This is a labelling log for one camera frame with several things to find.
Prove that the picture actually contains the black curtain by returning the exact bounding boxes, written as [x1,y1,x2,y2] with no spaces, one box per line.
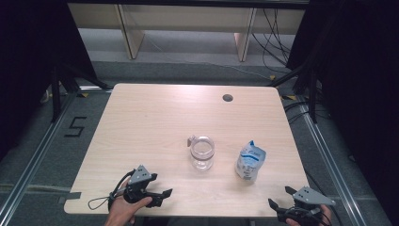
[0,0,98,158]
[286,0,399,226]

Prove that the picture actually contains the black floor cables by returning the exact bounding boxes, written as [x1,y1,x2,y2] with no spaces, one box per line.
[281,100,330,125]

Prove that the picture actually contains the grey tape piece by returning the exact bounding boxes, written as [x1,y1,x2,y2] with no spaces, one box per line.
[64,191,83,201]

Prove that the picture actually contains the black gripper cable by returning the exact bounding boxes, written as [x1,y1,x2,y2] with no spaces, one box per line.
[88,169,136,211]
[291,205,343,226]

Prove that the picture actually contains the bundle of black cables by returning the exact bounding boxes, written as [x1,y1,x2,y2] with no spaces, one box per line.
[250,8,294,73]

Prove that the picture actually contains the light wooden desk frame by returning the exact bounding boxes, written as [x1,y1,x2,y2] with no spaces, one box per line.
[67,3,307,62]

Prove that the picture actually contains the black metal stand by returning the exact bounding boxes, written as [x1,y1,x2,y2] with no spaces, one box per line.
[266,62,319,124]
[51,62,112,123]

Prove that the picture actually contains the aluminium floor rail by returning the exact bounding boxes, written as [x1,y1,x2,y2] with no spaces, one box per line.
[0,90,78,220]
[297,97,366,226]

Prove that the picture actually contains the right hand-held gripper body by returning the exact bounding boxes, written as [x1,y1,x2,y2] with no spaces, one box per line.
[277,186,336,226]

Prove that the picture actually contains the glass jar with pink handle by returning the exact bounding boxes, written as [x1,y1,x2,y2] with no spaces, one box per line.
[187,135,216,171]

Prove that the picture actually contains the person's right hand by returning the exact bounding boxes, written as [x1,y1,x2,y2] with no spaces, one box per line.
[285,204,333,226]

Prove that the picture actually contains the person's left hand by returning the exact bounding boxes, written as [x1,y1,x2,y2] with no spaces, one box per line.
[105,194,153,226]

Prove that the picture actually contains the white blue-printed plastic bag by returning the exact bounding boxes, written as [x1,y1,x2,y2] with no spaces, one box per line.
[234,139,267,184]

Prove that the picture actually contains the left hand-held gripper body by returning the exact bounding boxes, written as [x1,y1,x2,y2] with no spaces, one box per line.
[122,165,164,209]

